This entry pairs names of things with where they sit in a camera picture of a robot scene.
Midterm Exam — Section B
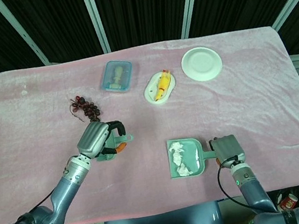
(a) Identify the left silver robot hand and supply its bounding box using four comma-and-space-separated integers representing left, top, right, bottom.
73, 116, 131, 163

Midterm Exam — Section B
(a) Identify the purple grape bunch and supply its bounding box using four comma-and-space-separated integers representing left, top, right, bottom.
68, 91, 103, 125

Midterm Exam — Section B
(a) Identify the pink fuzzy tablecloth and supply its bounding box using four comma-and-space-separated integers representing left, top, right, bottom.
0, 17, 299, 224

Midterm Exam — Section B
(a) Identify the green plastic dustpan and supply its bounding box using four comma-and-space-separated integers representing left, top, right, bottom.
163, 131, 221, 181

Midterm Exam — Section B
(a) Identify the white oval soap dish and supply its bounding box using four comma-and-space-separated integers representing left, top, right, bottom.
140, 68, 180, 108

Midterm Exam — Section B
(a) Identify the red snack can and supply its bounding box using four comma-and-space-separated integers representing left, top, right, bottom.
277, 192, 299, 211

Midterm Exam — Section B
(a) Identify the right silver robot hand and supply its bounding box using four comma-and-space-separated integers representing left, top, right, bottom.
208, 132, 248, 170

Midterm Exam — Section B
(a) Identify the beige wooden stamp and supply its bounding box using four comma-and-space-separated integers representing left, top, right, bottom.
106, 66, 127, 90

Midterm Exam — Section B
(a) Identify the white paper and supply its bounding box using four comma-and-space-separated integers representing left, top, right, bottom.
167, 140, 193, 178

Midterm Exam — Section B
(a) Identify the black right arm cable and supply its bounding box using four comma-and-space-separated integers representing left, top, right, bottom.
215, 150, 281, 221

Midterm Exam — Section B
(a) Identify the small green hand broom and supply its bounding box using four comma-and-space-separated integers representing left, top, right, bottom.
92, 125, 138, 163

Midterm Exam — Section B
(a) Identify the yellow rubber chicken toy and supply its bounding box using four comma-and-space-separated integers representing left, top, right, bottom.
149, 68, 176, 102

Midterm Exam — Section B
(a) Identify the white paper plate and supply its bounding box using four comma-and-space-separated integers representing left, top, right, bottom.
179, 43, 226, 85

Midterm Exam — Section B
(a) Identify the blue lidded plastic container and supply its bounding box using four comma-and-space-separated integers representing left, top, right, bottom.
97, 57, 138, 96

